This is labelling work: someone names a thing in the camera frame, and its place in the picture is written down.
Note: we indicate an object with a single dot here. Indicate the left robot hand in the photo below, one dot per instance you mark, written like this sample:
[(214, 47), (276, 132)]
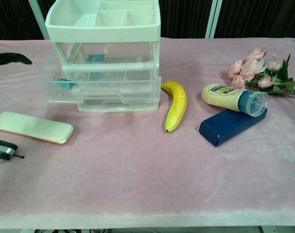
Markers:
[(6, 58)]

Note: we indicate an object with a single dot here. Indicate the small dark patterned clip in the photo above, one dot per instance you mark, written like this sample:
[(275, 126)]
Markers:
[(4, 150)]

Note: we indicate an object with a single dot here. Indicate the white drawer organizer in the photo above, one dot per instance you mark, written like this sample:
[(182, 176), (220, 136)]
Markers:
[(101, 31)]

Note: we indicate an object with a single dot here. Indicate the clear shallow drawer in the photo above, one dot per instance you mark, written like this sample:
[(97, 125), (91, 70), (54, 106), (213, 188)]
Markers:
[(128, 52)]

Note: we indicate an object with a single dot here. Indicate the clear lowest drawer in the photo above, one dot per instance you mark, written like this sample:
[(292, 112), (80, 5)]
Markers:
[(137, 105)]

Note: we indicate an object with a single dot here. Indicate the teal binder clip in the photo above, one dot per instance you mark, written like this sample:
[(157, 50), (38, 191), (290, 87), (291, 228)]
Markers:
[(68, 85)]

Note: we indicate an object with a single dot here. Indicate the small blue block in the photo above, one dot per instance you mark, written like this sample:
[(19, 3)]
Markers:
[(96, 58)]

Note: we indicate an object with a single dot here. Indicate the yellow banana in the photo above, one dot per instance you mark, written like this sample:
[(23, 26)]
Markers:
[(177, 104)]

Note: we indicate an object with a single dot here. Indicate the pink tablecloth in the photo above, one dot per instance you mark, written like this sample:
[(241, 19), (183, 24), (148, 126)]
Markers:
[(137, 182)]

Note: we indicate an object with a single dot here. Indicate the mayonnaise squeeze bottle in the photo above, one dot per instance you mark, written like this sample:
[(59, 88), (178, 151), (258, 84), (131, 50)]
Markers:
[(220, 97)]

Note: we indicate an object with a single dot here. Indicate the dark blue carton box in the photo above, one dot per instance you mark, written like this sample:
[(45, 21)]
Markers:
[(225, 128)]

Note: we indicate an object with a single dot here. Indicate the pink artificial flower bouquet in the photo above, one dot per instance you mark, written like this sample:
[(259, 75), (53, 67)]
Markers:
[(251, 65)]

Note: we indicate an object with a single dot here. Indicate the black pleated curtain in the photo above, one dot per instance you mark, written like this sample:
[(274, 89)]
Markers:
[(259, 17)]

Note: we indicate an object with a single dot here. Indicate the white frame post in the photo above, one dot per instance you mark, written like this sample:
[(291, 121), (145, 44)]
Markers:
[(214, 19), (39, 19)]

